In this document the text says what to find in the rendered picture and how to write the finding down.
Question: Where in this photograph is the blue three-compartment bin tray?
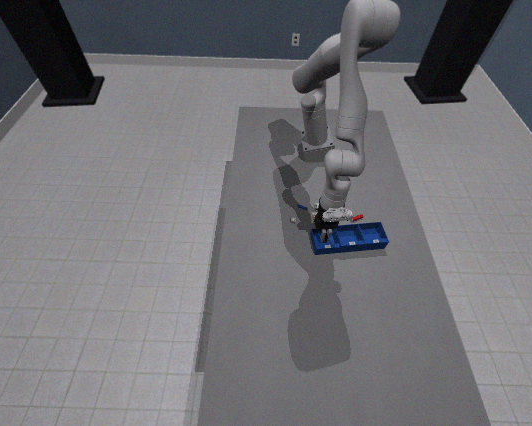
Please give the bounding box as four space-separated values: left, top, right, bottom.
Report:
310 222 389 255

